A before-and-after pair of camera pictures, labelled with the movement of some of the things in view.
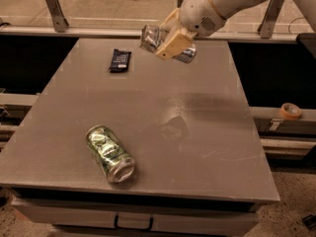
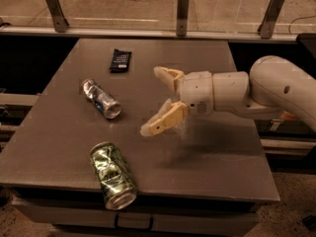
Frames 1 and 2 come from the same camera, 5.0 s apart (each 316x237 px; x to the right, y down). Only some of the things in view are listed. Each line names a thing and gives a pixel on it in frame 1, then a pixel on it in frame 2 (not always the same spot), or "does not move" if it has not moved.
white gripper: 199,13 -> 197,89
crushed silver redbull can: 152,36 -> 103,101
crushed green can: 118,165 -> 118,188
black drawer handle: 132,228 does not move
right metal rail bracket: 267,25 does not move
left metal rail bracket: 55,10 does not move
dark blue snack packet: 119,61 does not move
